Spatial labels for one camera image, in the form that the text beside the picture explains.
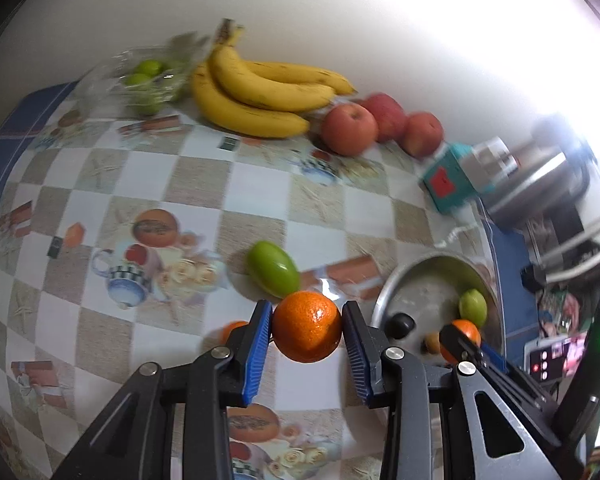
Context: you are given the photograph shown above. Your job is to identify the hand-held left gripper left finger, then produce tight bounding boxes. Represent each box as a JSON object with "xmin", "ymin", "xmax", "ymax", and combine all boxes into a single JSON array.
[{"xmin": 50, "ymin": 300, "xmax": 274, "ymax": 480}]

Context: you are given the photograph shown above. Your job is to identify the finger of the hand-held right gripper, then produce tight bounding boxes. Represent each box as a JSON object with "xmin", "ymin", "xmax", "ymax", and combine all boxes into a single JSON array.
[
  {"xmin": 480, "ymin": 342, "xmax": 563, "ymax": 436},
  {"xmin": 439, "ymin": 326, "xmax": 563, "ymax": 453}
]

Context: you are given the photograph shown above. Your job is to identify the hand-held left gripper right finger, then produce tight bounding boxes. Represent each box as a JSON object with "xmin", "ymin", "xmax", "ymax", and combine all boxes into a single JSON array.
[{"xmin": 341, "ymin": 301, "xmax": 563, "ymax": 480}]

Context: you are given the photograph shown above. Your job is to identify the orange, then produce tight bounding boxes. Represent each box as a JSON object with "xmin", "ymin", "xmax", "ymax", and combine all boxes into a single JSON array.
[
  {"xmin": 221, "ymin": 321, "xmax": 251, "ymax": 346},
  {"xmin": 271, "ymin": 290, "xmax": 343, "ymax": 364},
  {"xmin": 439, "ymin": 319, "xmax": 482, "ymax": 365}
]

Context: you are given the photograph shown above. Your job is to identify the black avocado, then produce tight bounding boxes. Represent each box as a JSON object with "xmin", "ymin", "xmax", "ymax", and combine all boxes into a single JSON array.
[{"xmin": 385, "ymin": 313, "xmax": 417, "ymax": 341}]

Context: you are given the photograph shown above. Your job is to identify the metal bowl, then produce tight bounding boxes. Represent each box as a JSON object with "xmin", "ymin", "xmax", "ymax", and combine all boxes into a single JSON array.
[{"xmin": 370, "ymin": 254, "xmax": 506, "ymax": 376}]

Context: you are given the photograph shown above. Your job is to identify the clear bag of green fruits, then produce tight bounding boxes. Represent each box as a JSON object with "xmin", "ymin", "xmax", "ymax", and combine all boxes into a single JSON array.
[{"xmin": 75, "ymin": 32, "xmax": 213, "ymax": 116}]

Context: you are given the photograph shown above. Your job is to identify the green lime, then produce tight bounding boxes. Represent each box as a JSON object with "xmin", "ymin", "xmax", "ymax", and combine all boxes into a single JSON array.
[{"xmin": 458, "ymin": 289, "xmax": 489, "ymax": 330}]

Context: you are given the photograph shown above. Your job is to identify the phone with red lights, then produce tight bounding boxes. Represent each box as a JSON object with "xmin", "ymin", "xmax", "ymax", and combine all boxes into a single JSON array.
[{"xmin": 527, "ymin": 337, "xmax": 588, "ymax": 386}]

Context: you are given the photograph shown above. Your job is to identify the green mango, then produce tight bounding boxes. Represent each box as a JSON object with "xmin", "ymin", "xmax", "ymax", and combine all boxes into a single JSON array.
[{"xmin": 245, "ymin": 241, "xmax": 301, "ymax": 297}]

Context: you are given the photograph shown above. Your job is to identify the small black device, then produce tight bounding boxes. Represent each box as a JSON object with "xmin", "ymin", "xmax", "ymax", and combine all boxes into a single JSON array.
[{"xmin": 521, "ymin": 262, "xmax": 548, "ymax": 293}]

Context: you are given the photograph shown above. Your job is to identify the teal box with red label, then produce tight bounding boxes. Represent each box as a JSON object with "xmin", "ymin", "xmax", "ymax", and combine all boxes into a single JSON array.
[{"xmin": 420, "ymin": 142, "xmax": 496, "ymax": 213}]

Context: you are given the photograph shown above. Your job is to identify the metal pot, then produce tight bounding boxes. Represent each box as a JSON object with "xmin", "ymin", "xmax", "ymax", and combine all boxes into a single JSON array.
[{"xmin": 480, "ymin": 125, "xmax": 593, "ymax": 226}]

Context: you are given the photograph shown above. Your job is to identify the checkered printed tablecloth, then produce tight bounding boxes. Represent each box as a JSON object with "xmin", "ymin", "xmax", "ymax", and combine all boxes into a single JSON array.
[{"xmin": 0, "ymin": 80, "xmax": 536, "ymax": 480}]

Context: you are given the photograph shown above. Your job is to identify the white power adapter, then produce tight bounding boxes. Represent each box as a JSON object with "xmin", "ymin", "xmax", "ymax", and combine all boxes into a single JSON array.
[{"xmin": 472, "ymin": 137, "xmax": 523, "ymax": 186}]

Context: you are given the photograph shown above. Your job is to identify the red apple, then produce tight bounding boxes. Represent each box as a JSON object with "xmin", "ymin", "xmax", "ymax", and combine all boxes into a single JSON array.
[
  {"xmin": 360, "ymin": 92, "xmax": 408, "ymax": 143},
  {"xmin": 397, "ymin": 111, "xmax": 445, "ymax": 158},
  {"xmin": 321, "ymin": 102, "xmax": 379, "ymax": 157}
]

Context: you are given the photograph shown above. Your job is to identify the yellow banana bunch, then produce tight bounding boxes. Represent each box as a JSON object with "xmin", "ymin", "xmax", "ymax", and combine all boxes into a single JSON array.
[{"xmin": 190, "ymin": 20, "xmax": 358, "ymax": 139}]

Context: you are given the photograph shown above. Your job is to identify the white cable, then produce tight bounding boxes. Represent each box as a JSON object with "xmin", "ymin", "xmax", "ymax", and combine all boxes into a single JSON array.
[{"xmin": 432, "ymin": 225, "xmax": 481, "ymax": 250}]

